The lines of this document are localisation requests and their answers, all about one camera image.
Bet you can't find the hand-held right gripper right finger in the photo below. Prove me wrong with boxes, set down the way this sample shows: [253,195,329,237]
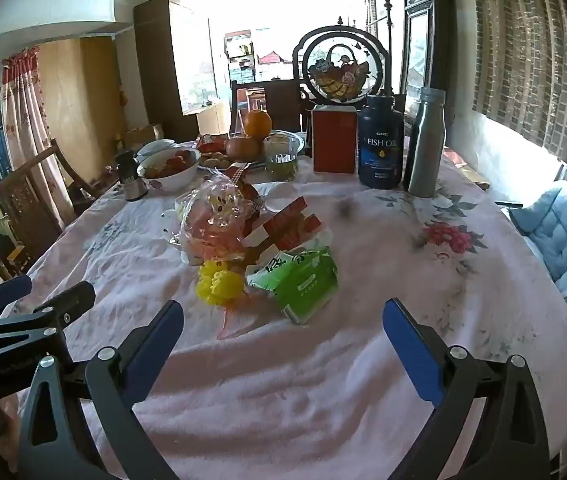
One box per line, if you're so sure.
[382,297,551,480]

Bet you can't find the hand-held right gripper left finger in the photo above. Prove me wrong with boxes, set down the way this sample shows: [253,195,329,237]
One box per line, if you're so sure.
[16,300,185,480]

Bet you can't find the clear plastic bag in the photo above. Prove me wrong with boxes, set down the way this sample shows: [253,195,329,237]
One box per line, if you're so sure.
[176,172,264,266]

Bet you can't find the yellow flower ornament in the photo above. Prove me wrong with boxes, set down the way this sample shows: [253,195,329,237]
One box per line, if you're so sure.
[198,259,245,307]

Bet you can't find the wooden armchair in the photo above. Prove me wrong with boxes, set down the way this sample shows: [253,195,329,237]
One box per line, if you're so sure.
[0,137,94,281]

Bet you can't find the pink floral tablecloth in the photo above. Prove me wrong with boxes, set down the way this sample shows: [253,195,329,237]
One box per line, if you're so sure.
[1,150,567,480]

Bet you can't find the green tissue packet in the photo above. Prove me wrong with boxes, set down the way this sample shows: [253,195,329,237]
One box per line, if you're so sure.
[245,246,340,326]

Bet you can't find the black and silver cup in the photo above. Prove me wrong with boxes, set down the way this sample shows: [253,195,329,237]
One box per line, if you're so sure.
[115,150,148,202]

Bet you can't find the white floral bowl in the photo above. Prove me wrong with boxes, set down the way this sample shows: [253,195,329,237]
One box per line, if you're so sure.
[136,147,203,193]

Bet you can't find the red and white carton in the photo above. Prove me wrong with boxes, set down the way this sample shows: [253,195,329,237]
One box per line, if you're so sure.
[241,196,310,248]
[248,214,324,266]

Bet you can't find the pink floral curtain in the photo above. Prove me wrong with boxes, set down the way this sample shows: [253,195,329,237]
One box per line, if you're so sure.
[1,47,77,226]

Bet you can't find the red tomatoes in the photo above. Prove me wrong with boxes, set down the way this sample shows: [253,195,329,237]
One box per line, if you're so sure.
[146,154,192,178]

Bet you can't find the blue cushioned chair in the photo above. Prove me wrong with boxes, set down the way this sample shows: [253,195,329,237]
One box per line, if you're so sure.
[506,180,567,306]

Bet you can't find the steel bottle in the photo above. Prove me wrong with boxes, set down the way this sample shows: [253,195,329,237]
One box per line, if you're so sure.
[402,86,447,198]

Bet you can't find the dark blue supplement bottle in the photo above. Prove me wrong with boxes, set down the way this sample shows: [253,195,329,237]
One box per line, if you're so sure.
[357,94,405,190]

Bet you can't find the red snack packet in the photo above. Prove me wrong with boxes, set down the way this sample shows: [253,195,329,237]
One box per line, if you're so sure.
[198,134,229,153]

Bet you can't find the red box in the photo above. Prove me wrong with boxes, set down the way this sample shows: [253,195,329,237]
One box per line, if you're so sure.
[312,105,359,175]

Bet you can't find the glass jar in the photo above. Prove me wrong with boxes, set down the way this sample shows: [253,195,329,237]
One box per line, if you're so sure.
[264,134,299,182]

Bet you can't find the white plate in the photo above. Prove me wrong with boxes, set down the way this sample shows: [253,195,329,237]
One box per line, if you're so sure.
[198,130,310,171]

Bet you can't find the tall brown cabinet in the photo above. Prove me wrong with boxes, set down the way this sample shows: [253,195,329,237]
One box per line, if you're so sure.
[134,0,199,141]

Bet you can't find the dark wooden chair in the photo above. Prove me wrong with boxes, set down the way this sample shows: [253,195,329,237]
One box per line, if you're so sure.
[228,80,314,136]

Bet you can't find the round framed basket decoration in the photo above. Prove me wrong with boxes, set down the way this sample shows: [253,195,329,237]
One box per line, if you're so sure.
[292,17,395,108]

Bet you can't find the checked curtain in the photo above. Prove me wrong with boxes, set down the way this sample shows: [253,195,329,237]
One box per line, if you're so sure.
[468,0,567,171]

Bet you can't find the dark carved mirror frame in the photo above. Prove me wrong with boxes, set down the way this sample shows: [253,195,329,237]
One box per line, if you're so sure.
[401,0,453,106]

